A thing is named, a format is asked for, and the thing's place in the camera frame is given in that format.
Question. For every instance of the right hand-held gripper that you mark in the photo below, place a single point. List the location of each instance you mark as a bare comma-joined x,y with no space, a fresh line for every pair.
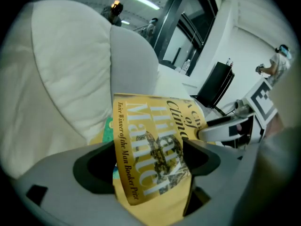
261,100

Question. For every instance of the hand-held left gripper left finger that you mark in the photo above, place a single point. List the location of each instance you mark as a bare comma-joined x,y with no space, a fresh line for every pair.
65,196

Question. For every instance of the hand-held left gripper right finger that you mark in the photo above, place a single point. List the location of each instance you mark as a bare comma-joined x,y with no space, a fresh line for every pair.
223,187

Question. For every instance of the yellow book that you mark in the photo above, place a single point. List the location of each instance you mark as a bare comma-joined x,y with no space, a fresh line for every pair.
141,126

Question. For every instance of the teal cover book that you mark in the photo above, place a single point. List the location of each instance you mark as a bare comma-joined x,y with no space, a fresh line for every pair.
108,128

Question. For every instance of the white petal-shaped chair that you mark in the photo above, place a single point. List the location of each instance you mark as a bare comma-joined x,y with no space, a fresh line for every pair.
70,67

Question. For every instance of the person's right forearm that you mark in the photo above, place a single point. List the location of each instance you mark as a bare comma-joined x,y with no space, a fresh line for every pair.
275,126

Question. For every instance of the clear plastic bottle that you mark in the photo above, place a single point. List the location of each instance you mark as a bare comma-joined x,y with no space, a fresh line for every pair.
185,67

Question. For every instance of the black window frame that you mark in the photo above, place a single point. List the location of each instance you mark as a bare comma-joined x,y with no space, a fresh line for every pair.
169,20

